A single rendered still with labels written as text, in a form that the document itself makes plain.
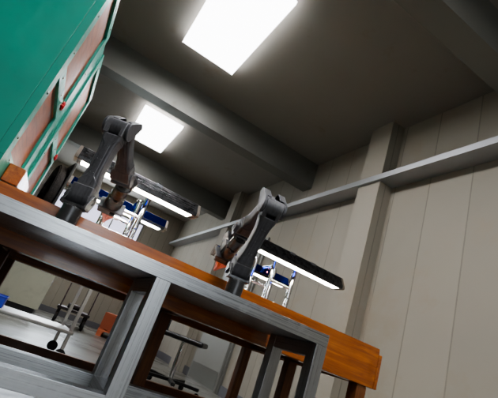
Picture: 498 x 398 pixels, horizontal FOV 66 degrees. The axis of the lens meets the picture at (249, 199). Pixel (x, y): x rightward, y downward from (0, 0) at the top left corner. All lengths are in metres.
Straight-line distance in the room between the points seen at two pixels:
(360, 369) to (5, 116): 1.79
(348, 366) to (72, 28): 1.83
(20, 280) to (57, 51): 6.27
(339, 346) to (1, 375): 1.37
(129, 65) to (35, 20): 3.18
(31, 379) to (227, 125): 4.18
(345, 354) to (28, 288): 6.35
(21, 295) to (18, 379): 6.58
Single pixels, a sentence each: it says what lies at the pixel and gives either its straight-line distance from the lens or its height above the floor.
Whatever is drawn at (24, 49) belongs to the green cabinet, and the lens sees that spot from 1.65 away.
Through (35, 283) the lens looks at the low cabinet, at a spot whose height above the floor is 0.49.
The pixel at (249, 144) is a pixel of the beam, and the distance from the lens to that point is 4.99.
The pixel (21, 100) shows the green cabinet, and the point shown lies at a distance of 1.56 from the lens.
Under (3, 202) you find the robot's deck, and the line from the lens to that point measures 1.10.
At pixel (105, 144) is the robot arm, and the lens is 1.35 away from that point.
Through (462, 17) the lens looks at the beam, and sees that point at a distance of 3.02.
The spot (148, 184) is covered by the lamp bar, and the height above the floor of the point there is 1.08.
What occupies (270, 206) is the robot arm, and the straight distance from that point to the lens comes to 1.35.
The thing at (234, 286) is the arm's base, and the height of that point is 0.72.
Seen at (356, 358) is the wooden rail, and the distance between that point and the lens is 2.03.
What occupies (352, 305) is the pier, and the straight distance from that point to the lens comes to 3.58.
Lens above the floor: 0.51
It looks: 21 degrees up
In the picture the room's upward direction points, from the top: 20 degrees clockwise
